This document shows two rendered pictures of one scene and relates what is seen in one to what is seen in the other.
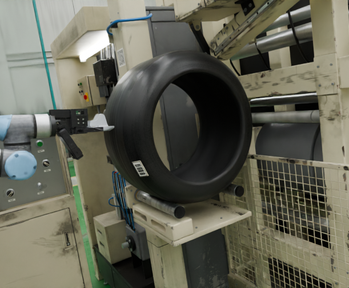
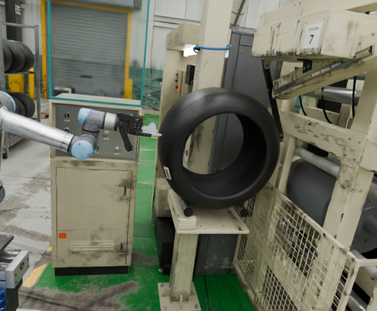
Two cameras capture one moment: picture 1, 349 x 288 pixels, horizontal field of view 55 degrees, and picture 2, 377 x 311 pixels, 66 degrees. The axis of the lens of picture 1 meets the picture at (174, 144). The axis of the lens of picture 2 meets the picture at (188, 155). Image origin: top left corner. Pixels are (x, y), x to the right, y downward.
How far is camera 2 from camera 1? 0.38 m
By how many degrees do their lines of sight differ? 18
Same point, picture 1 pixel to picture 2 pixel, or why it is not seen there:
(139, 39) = (213, 65)
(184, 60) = (227, 102)
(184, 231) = (187, 226)
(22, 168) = (81, 153)
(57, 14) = not seen: outside the picture
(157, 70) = (202, 105)
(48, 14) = not seen: outside the picture
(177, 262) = (192, 239)
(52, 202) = (121, 163)
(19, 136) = (91, 126)
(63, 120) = (125, 121)
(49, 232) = (114, 182)
